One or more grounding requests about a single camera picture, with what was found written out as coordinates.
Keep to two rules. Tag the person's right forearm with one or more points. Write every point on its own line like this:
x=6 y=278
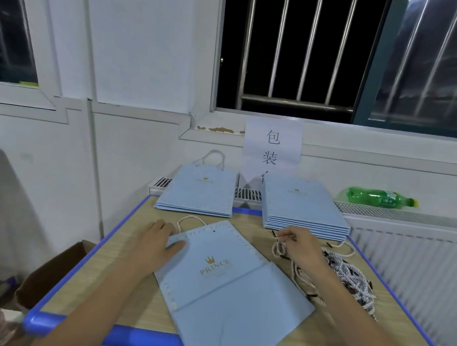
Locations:
x=358 y=323

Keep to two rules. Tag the white paper sign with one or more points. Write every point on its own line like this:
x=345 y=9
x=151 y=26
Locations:
x=272 y=146

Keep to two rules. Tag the person's left forearm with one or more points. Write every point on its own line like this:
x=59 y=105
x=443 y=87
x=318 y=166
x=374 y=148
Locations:
x=91 y=309

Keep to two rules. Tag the green plastic bottle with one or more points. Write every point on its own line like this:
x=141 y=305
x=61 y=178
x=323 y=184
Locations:
x=376 y=198

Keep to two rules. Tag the teal framed sliding window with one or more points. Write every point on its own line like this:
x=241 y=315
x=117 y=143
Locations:
x=425 y=67

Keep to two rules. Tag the stack of finished bags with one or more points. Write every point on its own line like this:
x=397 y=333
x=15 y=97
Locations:
x=229 y=301

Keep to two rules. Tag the stack of blue paper bags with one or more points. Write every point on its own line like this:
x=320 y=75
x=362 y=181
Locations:
x=303 y=202

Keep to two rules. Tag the person's right hand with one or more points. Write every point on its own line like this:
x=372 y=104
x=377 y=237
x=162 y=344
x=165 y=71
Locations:
x=302 y=247

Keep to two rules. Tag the white framed window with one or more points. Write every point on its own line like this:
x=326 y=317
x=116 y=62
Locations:
x=29 y=46

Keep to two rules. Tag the blue-edged wooden desk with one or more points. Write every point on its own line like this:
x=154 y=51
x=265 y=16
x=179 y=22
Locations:
x=116 y=279

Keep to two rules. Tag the metal window grille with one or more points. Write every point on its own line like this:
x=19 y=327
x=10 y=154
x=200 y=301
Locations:
x=293 y=102

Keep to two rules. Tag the person's left hand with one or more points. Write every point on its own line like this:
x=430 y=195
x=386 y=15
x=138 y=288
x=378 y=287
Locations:
x=156 y=245

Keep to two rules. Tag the brown cardboard box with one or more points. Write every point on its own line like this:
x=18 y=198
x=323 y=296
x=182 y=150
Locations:
x=47 y=276

